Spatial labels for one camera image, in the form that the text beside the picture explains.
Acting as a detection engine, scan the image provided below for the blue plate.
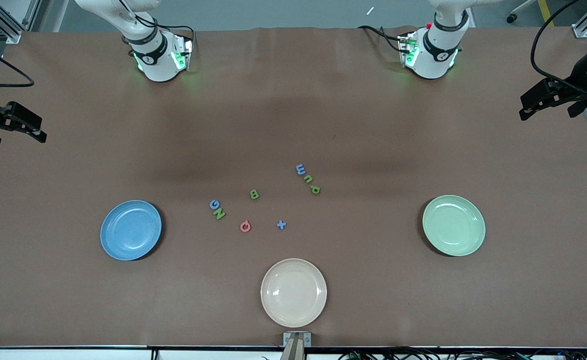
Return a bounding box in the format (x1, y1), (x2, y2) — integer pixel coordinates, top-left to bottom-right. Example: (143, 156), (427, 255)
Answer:
(100, 200), (163, 262)

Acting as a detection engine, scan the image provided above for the green plate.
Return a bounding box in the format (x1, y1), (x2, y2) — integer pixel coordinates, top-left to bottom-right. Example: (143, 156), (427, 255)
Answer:
(422, 194), (486, 257)

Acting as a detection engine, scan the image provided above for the beige plate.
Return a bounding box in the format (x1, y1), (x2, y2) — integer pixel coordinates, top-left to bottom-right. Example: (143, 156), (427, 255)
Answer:
(260, 258), (328, 328)

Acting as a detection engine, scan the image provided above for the office chair caster leg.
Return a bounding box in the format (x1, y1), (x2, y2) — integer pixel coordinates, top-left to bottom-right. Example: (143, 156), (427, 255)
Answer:
(506, 0), (542, 24)

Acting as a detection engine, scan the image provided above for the base connector box green light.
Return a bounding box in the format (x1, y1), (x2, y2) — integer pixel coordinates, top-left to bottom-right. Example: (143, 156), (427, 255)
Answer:
(398, 32), (419, 68)
(171, 37), (194, 71)

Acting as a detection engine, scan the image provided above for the brown table mat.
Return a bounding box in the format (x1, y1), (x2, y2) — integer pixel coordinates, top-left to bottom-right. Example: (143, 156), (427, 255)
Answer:
(0, 26), (587, 348)

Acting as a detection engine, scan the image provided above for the black right arm base cable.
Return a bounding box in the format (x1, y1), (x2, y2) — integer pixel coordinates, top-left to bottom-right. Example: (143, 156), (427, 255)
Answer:
(161, 24), (197, 43)

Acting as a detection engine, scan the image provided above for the black arm base cable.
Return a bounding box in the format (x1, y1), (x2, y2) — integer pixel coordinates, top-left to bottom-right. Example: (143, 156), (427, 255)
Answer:
(357, 25), (405, 53)
(161, 24), (197, 43)

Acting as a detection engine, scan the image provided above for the black left arm base cable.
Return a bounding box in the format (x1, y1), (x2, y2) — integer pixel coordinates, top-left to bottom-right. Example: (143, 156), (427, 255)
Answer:
(357, 25), (405, 53)

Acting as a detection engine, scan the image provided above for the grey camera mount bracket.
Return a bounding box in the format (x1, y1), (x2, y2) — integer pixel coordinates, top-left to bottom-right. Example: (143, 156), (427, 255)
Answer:
(279, 331), (312, 360)

